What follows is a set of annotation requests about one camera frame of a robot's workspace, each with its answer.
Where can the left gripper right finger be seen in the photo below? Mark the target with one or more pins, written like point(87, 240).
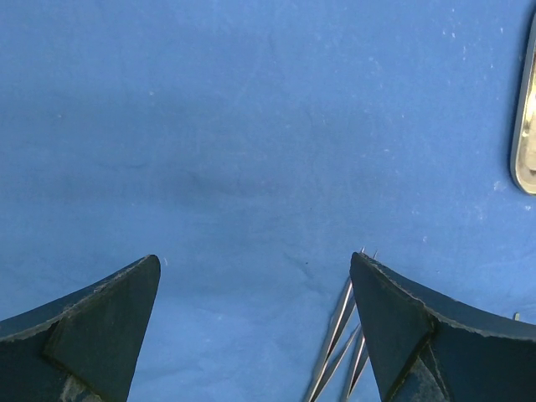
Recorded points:
point(425, 346)

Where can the stainless steel instrument tray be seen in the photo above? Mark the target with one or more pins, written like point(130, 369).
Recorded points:
point(522, 154)

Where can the blue surgical drape cloth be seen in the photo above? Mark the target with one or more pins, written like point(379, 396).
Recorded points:
point(253, 146)

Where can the fine steel tweezers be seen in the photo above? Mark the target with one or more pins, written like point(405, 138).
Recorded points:
point(358, 361)

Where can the broad steel tweezers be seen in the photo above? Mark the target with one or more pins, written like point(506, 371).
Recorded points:
point(343, 312)

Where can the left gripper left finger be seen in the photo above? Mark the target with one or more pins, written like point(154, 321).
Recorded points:
point(83, 346)

